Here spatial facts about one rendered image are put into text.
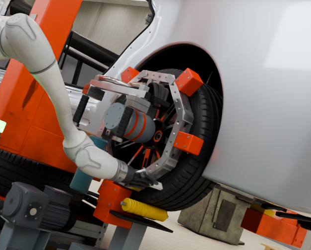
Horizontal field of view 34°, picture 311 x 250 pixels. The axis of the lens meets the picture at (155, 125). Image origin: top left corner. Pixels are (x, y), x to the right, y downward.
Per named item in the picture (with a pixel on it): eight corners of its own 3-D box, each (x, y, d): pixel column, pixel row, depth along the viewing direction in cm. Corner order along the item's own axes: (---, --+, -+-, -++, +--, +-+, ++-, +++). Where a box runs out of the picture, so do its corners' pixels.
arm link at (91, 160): (123, 160, 196) (106, 149, 205) (93, 149, 185) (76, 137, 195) (111, 185, 196) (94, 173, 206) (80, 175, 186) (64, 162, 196)
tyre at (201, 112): (259, 104, 226) (170, 73, 276) (228, 85, 211) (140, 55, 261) (195, 236, 227) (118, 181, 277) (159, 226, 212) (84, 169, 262)
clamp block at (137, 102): (147, 113, 208) (152, 101, 209) (131, 106, 202) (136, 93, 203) (139, 111, 212) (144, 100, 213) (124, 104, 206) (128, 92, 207)
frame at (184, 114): (162, 203, 213) (208, 84, 217) (151, 199, 208) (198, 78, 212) (93, 170, 254) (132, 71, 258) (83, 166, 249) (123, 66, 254)
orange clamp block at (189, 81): (190, 97, 224) (204, 83, 220) (178, 91, 219) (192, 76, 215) (184, 87, 228) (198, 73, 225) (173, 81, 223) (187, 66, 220)
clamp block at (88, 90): (101, 101, 234) (106, 91, 234) (87, 94, 228) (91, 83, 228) (95, 99, 238) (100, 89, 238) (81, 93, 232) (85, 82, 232)
